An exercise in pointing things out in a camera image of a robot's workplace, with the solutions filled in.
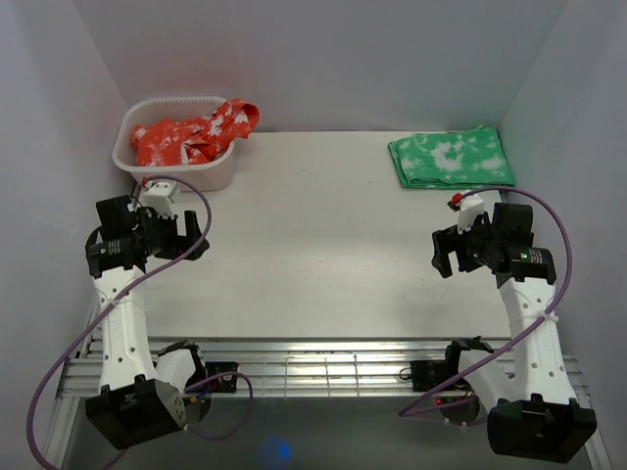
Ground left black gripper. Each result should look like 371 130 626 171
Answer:
133 207 209 260

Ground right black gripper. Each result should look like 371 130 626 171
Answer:
431 211 500 278

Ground red tie-dye trousers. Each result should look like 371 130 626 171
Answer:
129 99 260 166

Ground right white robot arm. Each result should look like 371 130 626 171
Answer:
432 195 597 464

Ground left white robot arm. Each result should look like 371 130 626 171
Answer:
85 191 209 450

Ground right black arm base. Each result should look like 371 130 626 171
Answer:
397 359 453 392

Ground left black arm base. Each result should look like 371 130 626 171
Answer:
202 361 239 394

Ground green folded tie-dye trousers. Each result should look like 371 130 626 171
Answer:
388 126 515 189

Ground white plastic basin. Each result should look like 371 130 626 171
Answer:
112 96 237 191

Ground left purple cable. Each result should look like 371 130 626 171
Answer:
26 175 255 470

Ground purple cable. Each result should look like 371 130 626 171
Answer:
26 175 255 470
397 188 573 428

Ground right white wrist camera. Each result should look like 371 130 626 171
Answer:
448 191 484 234

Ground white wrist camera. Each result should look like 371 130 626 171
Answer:
448 191 484 234
141 181 180 219

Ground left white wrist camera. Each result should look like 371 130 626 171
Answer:
141 181 180 219

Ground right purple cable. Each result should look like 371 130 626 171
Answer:
397 188 573 428

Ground aluminium rail frame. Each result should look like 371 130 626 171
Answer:
41 188 613 470

